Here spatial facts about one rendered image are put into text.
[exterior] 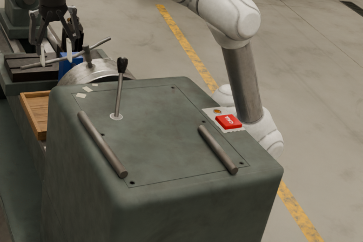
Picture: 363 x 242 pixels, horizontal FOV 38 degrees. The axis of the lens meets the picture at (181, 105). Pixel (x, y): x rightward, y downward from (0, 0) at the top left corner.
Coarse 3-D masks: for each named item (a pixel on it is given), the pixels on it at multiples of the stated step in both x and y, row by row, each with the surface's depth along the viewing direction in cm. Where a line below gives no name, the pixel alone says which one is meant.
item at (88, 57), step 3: (84, 45) 171; (87, 45) 171; (84, 48) 171; (87, 48) 171; (87, 51) 171; (84, 54) 172; (87, 54) 172; (90, 54) 173; (87, 57) 173; (90, 57) 173; (87, 60) 174; (90, 60) 174; (90, 63) 175; (90, 66) 175
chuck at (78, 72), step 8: (80, 64) 178; (96, 64) 177; (104, 64) 178; (112, 64) 180; (72, 72) 176; (80, 72) 175; (88, 72) 173; (128, 72) 181; (64, 80) 176; (72, 80) 173
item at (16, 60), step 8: (8, 56) 229; (16, 56) 230; (24, 56) 232; (32, 56) 233; (48, 56) 236; (56, 56) 237; (96, 56) 244; (8, 64) 223; (16, 64) 224; (24, 64) 225; (48, 64) 229; (56, 64) 230; (8, 72) 224; (16, 72) 218; (24, 72) 219; (32, 72) 221; (40, 72) 222; (48, 72) 224; (56, 72) 226; (16, 80) 219; (24, 80) 221; (32, 80) 223
